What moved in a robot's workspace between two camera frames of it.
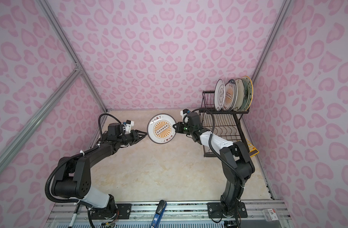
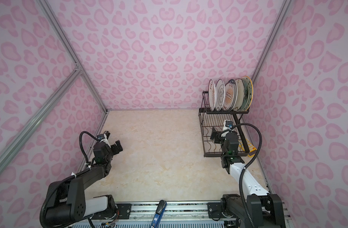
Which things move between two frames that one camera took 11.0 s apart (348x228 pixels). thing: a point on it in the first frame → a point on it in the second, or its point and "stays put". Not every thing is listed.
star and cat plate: [248, 92] stays put
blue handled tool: [158, 215] stays put
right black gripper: [179, 129] → [217, 140]
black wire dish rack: [225, 124] stays put
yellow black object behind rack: [253, 150] stays put
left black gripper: [135, 135] → [113, 147]
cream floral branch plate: [240, 94] stays put
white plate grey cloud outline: [219, 95] stays put
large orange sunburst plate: [160, 128] → [211, 95]
